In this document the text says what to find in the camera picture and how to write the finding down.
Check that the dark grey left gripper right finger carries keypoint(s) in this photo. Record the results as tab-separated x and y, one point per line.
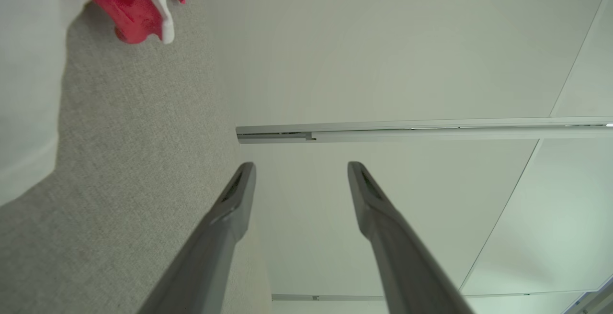
397	252

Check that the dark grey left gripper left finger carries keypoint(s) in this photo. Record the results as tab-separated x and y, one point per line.
215	237

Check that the red shirt with white sleeves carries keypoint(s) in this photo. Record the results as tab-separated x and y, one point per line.
125	8

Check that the grey wall base rail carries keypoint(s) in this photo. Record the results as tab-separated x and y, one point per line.
431	131

